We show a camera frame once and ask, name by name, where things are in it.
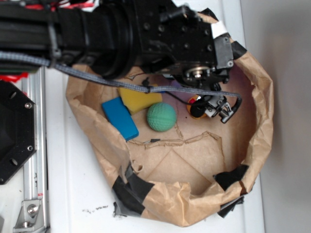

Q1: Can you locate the yellow sponge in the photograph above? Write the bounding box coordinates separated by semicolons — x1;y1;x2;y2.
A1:
118;87;162;115

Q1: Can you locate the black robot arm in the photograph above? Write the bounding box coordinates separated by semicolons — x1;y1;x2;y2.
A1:
0;0;242;123

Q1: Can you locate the red wire bundle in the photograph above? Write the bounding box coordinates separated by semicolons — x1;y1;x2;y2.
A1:
0;0;95;12

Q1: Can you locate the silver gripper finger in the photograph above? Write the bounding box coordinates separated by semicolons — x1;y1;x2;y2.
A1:
206;95;235;123

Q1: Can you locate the yellow rubber duck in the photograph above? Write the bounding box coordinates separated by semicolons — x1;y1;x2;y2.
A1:
187;95;207;119

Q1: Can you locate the aluminium extrusion rail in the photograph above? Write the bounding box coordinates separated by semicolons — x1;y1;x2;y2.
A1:
13;68;50;233

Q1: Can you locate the green dimpled foam ball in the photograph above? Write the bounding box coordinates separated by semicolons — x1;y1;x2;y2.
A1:
147;102;177;132

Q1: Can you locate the grey braided cable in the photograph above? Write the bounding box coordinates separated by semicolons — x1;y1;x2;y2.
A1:
0;50;243;117

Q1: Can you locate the brown paper bag bin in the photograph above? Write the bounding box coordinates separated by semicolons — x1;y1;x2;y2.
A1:
66;7;275;228

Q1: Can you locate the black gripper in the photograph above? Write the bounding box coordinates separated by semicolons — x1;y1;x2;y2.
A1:
132;0;234;117

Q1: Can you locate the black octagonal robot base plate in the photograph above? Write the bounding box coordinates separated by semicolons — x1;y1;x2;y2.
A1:
0;81;36;185

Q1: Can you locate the blue rectangular block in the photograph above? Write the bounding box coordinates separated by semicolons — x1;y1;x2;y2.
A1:
102;97;139;141

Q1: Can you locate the metal corner bracket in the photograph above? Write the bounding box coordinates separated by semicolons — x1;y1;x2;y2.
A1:
13;200;44;233

